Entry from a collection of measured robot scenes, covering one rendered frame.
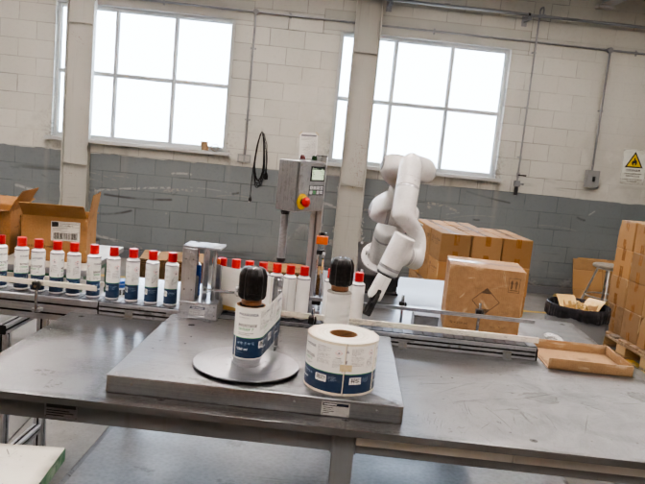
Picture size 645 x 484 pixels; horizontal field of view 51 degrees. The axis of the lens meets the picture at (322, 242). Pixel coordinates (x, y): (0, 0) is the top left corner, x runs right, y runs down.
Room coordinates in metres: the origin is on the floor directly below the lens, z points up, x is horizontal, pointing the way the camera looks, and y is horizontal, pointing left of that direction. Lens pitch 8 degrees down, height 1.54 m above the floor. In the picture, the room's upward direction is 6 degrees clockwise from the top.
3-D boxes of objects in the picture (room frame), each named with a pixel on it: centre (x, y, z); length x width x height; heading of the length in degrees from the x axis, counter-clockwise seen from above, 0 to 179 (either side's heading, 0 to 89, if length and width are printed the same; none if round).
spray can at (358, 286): (2.48, -0.15, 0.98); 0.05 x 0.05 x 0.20
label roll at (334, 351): (1.84, -0.08, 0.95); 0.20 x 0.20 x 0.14
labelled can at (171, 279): (2.51, 0.56, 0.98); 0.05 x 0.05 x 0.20
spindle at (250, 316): (1.90, 0.19, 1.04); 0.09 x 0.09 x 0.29
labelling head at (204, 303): (2.42, 0.42, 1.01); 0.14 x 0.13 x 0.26; 88
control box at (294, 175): (2.58, 0.10, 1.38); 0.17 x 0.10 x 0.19; 143
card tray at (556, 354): (2.46, -1.00, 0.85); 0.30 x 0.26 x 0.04; 88
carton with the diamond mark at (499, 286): (2.78, -0.68, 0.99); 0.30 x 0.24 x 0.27; 83
